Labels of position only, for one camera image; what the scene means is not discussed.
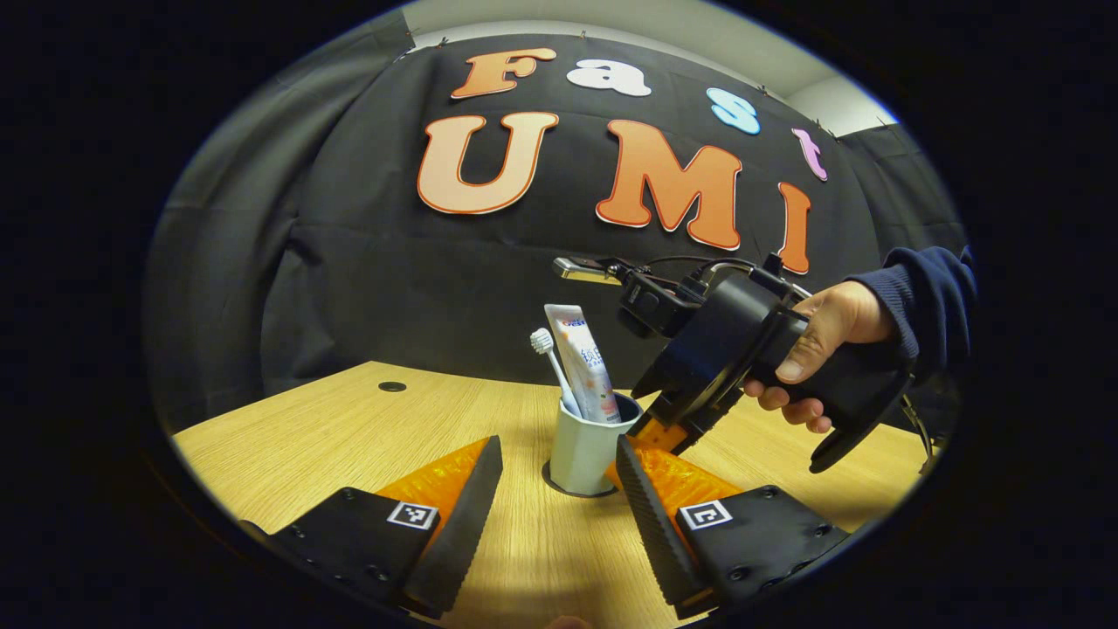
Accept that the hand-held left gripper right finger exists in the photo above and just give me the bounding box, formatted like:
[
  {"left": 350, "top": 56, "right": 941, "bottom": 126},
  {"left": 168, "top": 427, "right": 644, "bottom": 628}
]
[{"left": 616, "top": 434, "right": 850, "bottom": 619}]

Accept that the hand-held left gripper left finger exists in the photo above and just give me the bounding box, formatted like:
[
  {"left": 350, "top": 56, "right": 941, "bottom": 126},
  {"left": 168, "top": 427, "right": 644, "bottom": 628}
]
[{"left": 240, "top": 435, "right": 505, "bottom": 617}]

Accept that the black backdrop cloth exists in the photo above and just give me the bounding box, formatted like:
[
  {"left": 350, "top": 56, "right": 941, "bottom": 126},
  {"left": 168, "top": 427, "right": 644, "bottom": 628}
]
[{"left": 144, "top": 33, "right": 970, "bottom": 438}]

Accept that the dark round coaster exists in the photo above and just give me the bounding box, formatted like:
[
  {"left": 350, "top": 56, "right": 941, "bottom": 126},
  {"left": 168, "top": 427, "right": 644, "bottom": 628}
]
[{"left": 542, "top": 461, "right": 621, "bottom": 500}]

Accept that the wooden desktop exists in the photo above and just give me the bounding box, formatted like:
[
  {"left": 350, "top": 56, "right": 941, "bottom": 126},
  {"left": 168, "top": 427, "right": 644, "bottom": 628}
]
[{"left": 173, "top": 361, "right": 940, "bottom": 629}]

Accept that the pale green cup wooden handle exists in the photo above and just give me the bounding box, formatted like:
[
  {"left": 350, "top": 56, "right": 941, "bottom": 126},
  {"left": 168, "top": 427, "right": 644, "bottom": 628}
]
[{"left": 549, "top": 391, "right": 645, "bottom": 497}]

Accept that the white toothbrush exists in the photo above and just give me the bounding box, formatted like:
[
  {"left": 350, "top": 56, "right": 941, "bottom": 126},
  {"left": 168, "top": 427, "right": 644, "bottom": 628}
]
[{"left": 530, "top": 328, "right": 582, "bottom": 418}]

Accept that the white toothpaste tube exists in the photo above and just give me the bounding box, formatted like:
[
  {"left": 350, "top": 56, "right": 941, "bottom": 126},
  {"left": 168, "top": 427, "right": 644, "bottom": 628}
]
[{"left": 544, "top": 303, "right": 623, "bottom": 425}]

